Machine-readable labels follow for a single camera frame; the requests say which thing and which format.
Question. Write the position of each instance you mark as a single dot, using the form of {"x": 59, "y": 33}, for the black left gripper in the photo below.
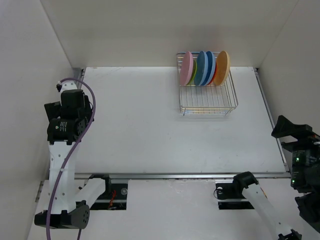
{"x": 54, "y": 109}

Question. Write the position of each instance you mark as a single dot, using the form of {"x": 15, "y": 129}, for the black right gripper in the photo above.
{"x": 305, "y": 134}

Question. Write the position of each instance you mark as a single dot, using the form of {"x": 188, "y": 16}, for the wire dish rack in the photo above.
{"x": 214, "y": 100}

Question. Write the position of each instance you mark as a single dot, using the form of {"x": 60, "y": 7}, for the beige plate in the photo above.
{"x": 222, "y": 68}

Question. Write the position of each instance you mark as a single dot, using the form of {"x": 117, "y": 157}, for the orange plate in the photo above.
{"x": 214, "y": 75}

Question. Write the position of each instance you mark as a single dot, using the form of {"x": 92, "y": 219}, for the light blue plate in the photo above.
{"x": 211, "y": 68}

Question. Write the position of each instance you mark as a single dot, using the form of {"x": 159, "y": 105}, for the pink plate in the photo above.
{"x": 186, "y": 69}

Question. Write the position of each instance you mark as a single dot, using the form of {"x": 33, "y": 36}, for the green plate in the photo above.
{"x": 194, "y": 70}

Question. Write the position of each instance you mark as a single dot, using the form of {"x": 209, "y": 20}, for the dark blue plate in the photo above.
{"x": 202, "y": 68}

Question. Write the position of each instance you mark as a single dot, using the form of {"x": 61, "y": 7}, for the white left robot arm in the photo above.
{"x": 63, "y": 138}

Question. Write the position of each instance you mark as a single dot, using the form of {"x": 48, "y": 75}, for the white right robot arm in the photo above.
{"x": 305, "y": 178}

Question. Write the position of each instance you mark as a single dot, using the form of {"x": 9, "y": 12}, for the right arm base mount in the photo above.
{"x": 232, "y": 197}

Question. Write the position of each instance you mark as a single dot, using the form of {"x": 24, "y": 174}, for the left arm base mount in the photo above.
{"x": 115, "y": 197}

